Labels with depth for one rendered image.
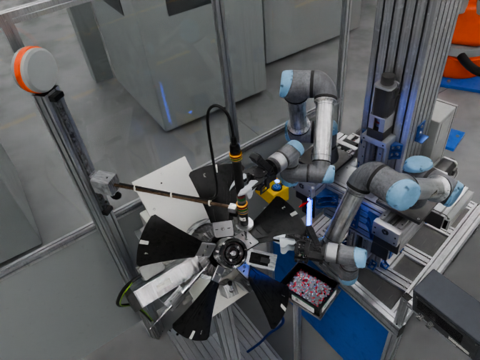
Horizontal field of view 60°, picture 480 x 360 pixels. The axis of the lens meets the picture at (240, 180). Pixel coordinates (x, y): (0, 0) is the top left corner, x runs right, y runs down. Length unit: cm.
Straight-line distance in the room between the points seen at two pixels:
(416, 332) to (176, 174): 182
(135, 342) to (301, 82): 197
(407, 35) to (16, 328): 233
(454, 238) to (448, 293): 159
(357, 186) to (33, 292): 166
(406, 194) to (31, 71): 134
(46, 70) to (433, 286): 152
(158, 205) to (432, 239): 196
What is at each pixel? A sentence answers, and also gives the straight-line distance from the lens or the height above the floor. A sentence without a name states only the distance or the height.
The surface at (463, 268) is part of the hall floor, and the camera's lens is 329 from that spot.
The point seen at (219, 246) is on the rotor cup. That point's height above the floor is 125.
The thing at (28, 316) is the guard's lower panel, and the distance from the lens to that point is 250.
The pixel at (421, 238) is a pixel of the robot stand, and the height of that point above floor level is 21.
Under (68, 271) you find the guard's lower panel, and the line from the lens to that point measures 237.
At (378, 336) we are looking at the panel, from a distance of 211.
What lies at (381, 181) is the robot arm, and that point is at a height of 146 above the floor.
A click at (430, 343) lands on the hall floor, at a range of 291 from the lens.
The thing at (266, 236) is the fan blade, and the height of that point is 119.
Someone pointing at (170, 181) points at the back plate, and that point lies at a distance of 183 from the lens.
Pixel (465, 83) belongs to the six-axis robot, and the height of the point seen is 3.
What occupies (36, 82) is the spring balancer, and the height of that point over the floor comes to 186.
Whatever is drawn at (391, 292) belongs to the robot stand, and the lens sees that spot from 278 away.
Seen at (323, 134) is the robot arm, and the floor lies 148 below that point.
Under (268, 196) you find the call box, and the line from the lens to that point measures 206.
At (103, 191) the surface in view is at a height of 135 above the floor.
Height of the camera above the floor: 249
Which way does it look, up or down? 42 degrees down
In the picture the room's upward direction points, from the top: 7 degrees counter-clockwise
